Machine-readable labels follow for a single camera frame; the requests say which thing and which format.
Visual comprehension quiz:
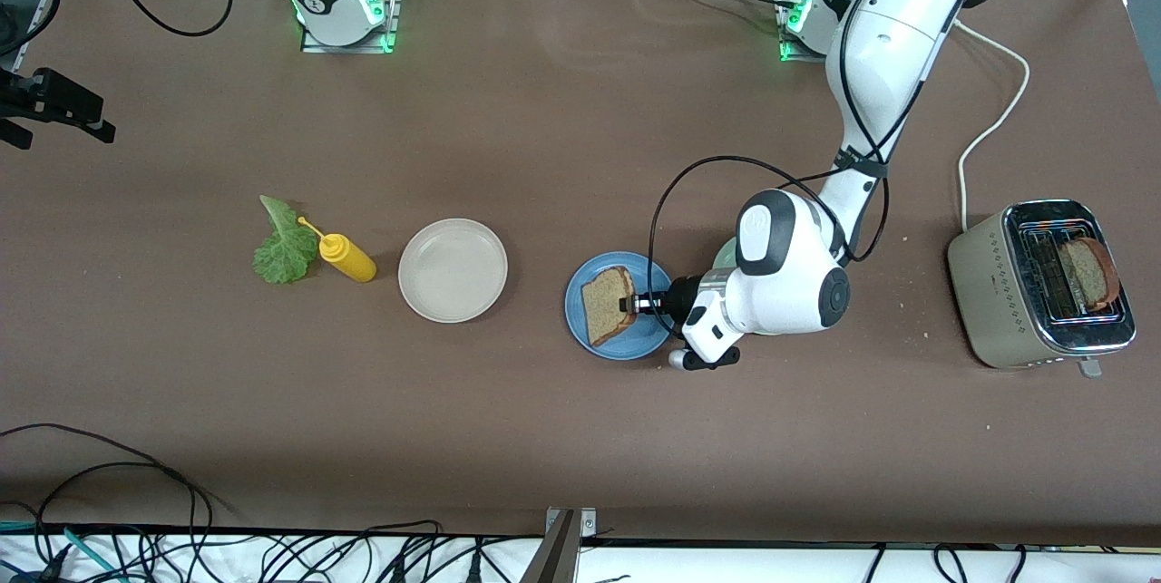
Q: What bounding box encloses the brown bread slice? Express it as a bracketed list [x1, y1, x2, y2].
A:
[1059, 237, 1122, 312]
[580, 266, 639, 348]

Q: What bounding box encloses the green lettuce leaf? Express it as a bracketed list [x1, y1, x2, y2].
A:
[252, 195, 320, 286]

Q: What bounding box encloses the yellow squeeze bottle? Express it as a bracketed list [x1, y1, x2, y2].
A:
[298, 217, 377, 284]

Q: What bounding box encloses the blue round plate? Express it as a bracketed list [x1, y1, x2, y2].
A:
[564, 252, 678, 361]

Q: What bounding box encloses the green round plate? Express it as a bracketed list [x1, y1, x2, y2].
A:
[711, 237, 799, 336]

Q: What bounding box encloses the beige round plate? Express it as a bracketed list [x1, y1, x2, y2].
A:
[398, 219, 509, 325]

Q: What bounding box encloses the beige metal toaster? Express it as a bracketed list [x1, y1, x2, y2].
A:
[947, 199, 1137, 377]

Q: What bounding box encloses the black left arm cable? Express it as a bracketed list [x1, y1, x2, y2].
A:
[647, 0, 1067, 344]

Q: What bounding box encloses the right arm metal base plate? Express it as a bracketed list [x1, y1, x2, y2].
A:
[301, 0, 400, 54]

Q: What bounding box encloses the grey metal table bracket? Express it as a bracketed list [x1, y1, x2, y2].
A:
[520, 507, 598, 583]

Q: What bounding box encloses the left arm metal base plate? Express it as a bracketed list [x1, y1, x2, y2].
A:
[776, 0, 831, 63]

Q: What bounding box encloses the white toaster power cable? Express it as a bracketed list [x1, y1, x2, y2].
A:
[951, 19, 1031, 235]

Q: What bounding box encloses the teal cable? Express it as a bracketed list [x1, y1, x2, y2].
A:
[0, 521, 123, 582]

